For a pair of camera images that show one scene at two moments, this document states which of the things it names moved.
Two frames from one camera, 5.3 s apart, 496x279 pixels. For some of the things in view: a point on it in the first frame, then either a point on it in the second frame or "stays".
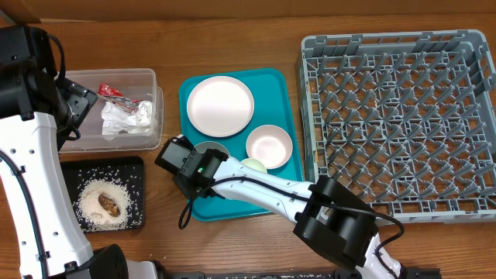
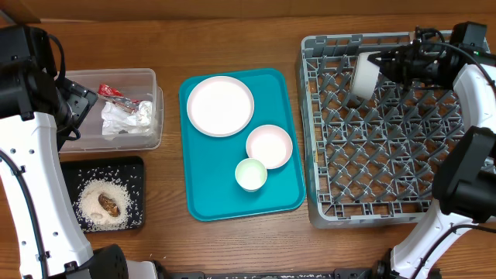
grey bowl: (201, 147) -> (365, 77)
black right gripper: (179, 179) -> (399, 61)
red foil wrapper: (118, 98) stays
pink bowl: (270, 145) stays
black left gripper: (79, 99) stays
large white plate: (219, 106) stays
